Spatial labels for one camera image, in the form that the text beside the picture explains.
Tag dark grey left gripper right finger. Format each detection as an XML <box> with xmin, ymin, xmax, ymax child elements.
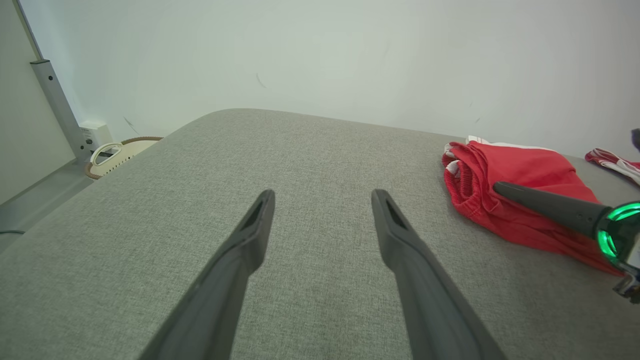
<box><xmin>371</xmin><ymin>189</ymin><xmax>506</xmax><ymax>360</ymax></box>

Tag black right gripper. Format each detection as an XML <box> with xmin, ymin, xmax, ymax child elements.
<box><xmin>493</xmin><ymin>181</ymin><xmax>640</xmax><ymax>304</ymax></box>

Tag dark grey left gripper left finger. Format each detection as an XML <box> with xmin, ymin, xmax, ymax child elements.
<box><xmin>137</xmin><ymin>189</ymin><xmax>276</xmax><ymax>360</ymax></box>

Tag red shorts with white stripe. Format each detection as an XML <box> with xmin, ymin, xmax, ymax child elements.
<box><xmin>441</xmin><ymin>136</ymin><xmax>624</xmax><ymax>276</ymax></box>

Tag red jersey with white trim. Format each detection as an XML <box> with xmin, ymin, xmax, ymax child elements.
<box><xmin>585</xmin><ymin>148</ymin><xmax>640</xmax><ymax>187</ymax></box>

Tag cream laundry basket brown rim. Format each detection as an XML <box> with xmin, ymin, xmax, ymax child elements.
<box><xmin>85</xmin><ymin>136</ymin><xmax>164</xmax><ymax>180</ymax></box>

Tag grey metal post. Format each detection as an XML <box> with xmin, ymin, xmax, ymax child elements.
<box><xmin>14</xmin><ymin>0</ymin><xmax>94</xmax><ymax>164</ymax></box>

